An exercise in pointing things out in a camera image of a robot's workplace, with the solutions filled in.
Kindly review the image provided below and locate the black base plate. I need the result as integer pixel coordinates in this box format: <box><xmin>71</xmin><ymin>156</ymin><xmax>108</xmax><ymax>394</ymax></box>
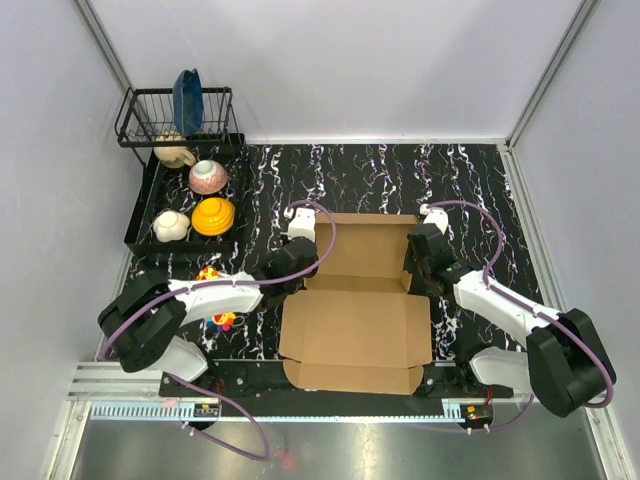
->
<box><xmin>158</xmin><ymin>358</ymin><xmax>515</xmax><ymax>419</ymax></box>

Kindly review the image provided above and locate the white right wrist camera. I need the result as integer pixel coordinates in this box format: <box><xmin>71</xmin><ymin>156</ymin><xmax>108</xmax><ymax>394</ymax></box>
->
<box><xmin>419</xmin><ymin>204</ymin><xmax>449</xmax><ymax>234</ymax></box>

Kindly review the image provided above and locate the red yellow flower toy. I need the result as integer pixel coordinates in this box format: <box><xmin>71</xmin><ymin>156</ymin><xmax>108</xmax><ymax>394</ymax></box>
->
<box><xmin>195</xmin><ymin>267</ymin><xmax>226</xmax><ymax>281</ymax></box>

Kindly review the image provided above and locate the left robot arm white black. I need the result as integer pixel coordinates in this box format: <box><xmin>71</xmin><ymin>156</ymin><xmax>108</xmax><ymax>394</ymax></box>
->
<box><xmin>98</xmin><ymin>237</ymin><xmax>318</xmax><ymax>396</ymax></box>

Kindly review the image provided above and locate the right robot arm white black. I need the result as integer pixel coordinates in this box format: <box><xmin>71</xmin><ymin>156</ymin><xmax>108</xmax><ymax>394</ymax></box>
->
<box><xmin>405</xmin><ymin>224</ymin><xmax>616</xmax><ymax>417</ymax></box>

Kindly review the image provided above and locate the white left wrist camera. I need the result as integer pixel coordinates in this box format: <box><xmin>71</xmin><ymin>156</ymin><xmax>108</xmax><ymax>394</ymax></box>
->
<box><xmin>284</xmin><ymin>207</ymin><xmax>316</xmax><ymax>242</ymax></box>

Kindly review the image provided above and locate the orange ribbed bowl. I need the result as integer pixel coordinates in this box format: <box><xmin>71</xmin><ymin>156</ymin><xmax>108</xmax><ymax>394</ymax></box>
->
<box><xmin>191</xmin><ymin>197</ymin><xmax>235</xmax><ymax>236</ymax></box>

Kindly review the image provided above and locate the rainbow flower toy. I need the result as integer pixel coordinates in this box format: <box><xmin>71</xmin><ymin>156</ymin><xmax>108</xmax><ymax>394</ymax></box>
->
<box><xmin>205</xmin><ymin>312</ymin><xmax>236</xmax><ymax>332</ymax></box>

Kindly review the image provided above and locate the black tray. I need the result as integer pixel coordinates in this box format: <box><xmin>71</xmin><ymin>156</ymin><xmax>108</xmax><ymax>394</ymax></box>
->
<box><xmin>124</xmin><ymin>133</ymin><xmax>251</xmax><ymax>255</ymax></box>

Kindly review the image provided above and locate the pink patterned bowl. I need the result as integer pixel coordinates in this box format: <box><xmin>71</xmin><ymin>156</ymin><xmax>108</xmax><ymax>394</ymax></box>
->
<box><xmin>189</xmin><ymin>160</ymin><xmax>229</xmax><ymax>195</ymax></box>

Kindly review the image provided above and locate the beige mug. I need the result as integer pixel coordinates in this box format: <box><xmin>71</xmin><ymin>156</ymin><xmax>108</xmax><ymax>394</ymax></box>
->
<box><xmin>153</xmin><ymin>131</ymin><xmax>197</xmax><ymax>169</ymax></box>

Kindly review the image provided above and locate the blue plate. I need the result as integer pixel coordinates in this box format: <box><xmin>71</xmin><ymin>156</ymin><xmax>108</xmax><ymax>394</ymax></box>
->
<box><xmin>172</xmin><ymin>69</ymin><xmax>204</xmax><ymax>137</ymax></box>

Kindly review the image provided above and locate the black wire dish rack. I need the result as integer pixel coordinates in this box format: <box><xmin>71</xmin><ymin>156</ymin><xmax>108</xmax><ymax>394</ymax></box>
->
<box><xmin>114</xmin><ymin>87</ymin><xmax>245</xmax><ymax>148</ymax></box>

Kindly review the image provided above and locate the brown cardboard box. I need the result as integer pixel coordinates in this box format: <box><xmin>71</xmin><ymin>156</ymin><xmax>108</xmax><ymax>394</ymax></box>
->
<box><xmin>279</xmin><ymin>213</ymin><xmax>432</xmax><ymax>395</ymax></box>

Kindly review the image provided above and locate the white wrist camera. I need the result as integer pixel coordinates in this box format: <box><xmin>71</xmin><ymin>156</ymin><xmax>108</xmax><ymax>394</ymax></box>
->
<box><xmin>419</xmin><ymin>204</ymin><xmax>449</xmax><ymax>234</ymax></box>
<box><xmin>284</xmin><ymin>207</ymin><xmax>316</xmax><ymax>242</ymax></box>

